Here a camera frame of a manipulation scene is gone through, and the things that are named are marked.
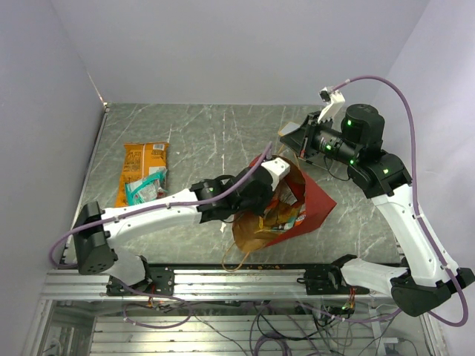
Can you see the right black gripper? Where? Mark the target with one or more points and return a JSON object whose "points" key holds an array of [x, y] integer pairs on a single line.
{"points": [[301, 140]]}

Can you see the red paper bag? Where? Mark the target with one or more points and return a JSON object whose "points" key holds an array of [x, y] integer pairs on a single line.
{"points": [[299, 206]]}

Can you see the teal snack packet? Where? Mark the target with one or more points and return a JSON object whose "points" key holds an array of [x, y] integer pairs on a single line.
{"points": [[147, 189]]}

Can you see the orange kettle chips bag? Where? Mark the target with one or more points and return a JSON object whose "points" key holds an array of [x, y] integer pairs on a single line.
{"points": [[138, 161]]}

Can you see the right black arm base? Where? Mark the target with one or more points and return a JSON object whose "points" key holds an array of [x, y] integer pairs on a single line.
{"points": [[321, 280]]}

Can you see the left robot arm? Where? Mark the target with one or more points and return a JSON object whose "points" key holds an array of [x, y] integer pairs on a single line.
{"points": [[97, 232]]}

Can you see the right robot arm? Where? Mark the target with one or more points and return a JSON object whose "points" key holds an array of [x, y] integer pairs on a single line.
{"points": [[430, 276]]}

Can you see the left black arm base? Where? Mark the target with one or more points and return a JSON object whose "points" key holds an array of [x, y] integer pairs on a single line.
{"points": [[159, 280]]}

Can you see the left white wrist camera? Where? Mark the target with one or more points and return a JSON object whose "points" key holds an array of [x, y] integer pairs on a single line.
{"points": [[278, 168]]}

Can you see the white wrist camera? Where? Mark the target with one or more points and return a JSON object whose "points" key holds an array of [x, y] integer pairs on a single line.
{"points": [[334, 101], [278, 168]]}

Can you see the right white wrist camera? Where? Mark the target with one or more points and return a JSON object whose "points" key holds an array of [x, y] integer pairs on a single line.
{"points": [[334, 101]]}

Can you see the aluminium frame rail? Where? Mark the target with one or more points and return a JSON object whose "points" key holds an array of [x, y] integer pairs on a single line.
{"points": [[192, 285]]}

